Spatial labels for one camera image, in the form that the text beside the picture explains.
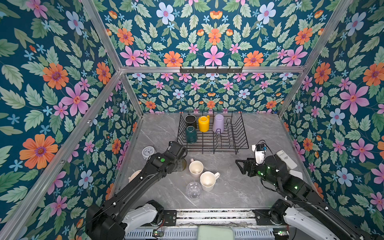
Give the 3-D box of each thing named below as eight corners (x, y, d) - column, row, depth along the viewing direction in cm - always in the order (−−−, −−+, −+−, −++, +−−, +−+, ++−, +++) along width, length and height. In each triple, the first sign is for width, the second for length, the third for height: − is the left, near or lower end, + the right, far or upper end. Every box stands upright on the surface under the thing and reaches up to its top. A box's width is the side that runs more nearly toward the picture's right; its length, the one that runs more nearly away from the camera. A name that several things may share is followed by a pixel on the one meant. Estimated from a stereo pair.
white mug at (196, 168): (187, 177, 89) (186, 170, 81) (192, 165, 94) (191, 157, 86) (201, 181, 87) (200, 175, 79) (205, 169, 92) (205, 162, 84)
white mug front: (200, 192, 84) (200, 186, 75) (200, 178, 89) (200, 171, 80) (218, 192, 84) (220, 186, 75) (218, 178, 89) (219, 171, 80)
